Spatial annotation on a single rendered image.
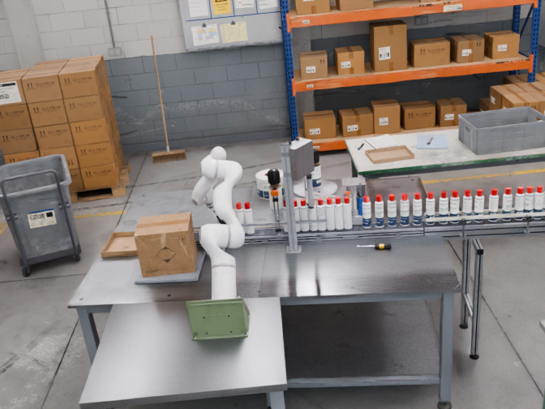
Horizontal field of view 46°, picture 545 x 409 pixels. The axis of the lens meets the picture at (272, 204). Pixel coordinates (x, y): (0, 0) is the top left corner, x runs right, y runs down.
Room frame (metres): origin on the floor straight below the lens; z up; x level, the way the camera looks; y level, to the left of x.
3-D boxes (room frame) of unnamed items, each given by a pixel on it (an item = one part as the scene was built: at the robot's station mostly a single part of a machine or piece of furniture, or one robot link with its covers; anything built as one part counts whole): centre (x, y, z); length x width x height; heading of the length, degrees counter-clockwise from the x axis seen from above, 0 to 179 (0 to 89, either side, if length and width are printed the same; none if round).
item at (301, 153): (3.37, -0.17, 1.38); 0.17 x 0.10 x 0.19; 139
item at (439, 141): (4.95, -1.37, 0.81); 0.32 x 0.24 x 0.01; 165
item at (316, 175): (4.04, -0.31, 1.04); 0.09 x 0.09 x 0.29
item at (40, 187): (5.16, 2.05, 0.48); 0.89 x 0.63 x 0.96; 18
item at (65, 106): (6.72, 2.21, 0.70); 1.20 x 0.82 x 1.39; 95
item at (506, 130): (4.77, -1.89, 0.91); 0.60 x 0.40 x 0.22; 93
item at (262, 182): (4.06, 0.00, 0.95); 0.20 x 0.20 x 0.14
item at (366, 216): (3.41, -0.56, 0.98); 0.05 x 0.05 x 0.20
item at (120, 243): (3.57, 0.92, 0.85); 0.30 x 0.26 x 0.04; 84
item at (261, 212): (3.90, -0.24, 0.86); 0.80 x 0.67 x 0.05; 84
